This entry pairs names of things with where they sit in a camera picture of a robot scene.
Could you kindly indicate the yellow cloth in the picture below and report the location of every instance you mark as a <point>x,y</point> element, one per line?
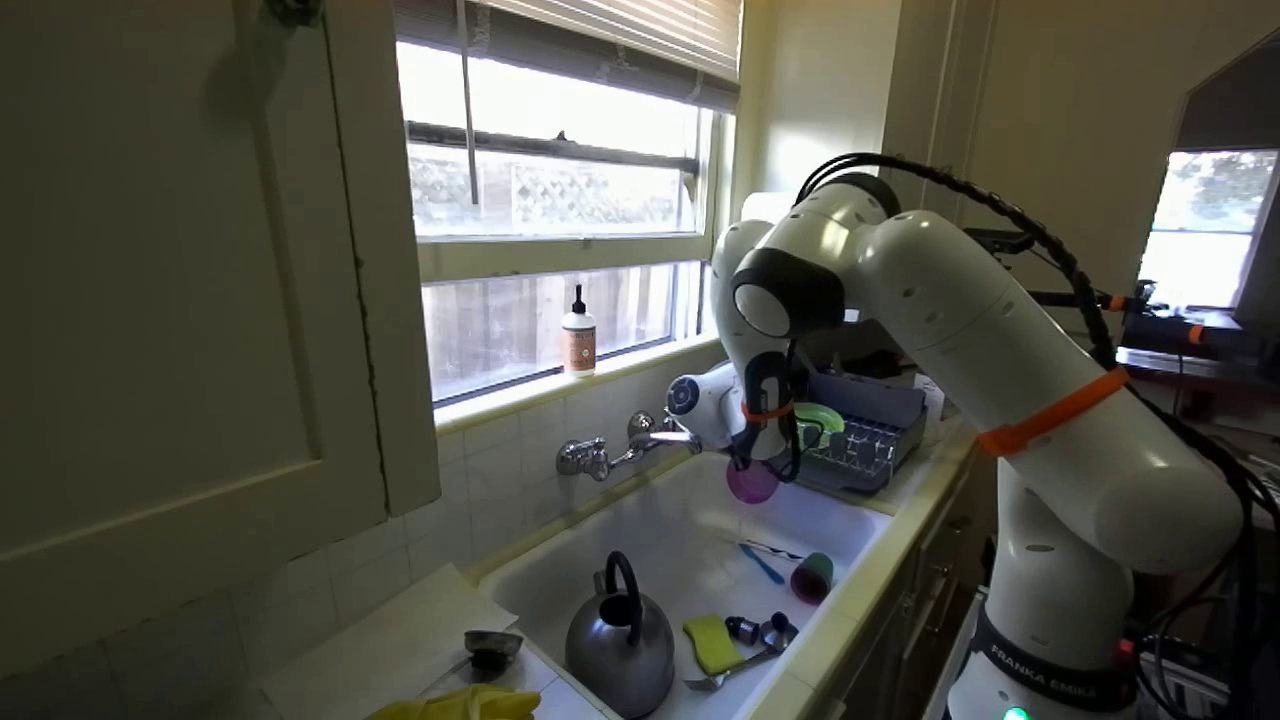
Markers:
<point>462,707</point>

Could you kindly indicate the metal sink strainer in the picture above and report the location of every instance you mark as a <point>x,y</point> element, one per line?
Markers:
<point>492,651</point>

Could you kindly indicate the black and metal utensil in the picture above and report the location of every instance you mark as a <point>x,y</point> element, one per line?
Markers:
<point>771,630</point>

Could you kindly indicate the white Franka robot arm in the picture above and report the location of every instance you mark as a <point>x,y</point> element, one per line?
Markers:
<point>1012,372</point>

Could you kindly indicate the purple plastic bowl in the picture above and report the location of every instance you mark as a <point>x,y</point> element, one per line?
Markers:
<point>750,485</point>

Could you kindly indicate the grey metal kettle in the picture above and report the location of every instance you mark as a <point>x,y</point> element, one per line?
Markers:
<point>622,651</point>

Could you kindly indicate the brown pump soap bottle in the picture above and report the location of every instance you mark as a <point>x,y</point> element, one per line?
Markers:
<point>581,341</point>

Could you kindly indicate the yellow sponge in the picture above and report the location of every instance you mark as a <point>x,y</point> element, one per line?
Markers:
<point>713,645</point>

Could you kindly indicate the cream cabinet door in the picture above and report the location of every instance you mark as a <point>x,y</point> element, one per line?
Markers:
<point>162,267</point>

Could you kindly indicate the white kitchen sink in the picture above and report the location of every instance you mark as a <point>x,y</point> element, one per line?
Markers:
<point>652,527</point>

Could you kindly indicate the chrome wall faucet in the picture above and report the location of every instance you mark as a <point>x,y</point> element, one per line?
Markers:
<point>586,457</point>

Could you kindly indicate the blue plastic spoon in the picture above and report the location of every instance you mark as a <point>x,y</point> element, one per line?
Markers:
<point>761,564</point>

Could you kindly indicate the green dish in rack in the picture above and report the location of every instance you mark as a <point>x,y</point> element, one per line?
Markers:
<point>822,426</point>

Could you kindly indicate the grey dish rack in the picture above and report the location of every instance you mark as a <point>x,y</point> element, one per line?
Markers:
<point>872,443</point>

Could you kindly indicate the white framed window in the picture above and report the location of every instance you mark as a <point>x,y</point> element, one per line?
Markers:
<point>561,252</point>

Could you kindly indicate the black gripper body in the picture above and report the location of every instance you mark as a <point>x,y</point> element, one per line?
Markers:
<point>771,397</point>

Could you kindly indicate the green and pink cup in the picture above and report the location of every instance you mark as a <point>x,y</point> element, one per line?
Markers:
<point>814,578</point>

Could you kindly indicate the window blind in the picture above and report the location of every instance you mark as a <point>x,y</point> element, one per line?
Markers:
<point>624,25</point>

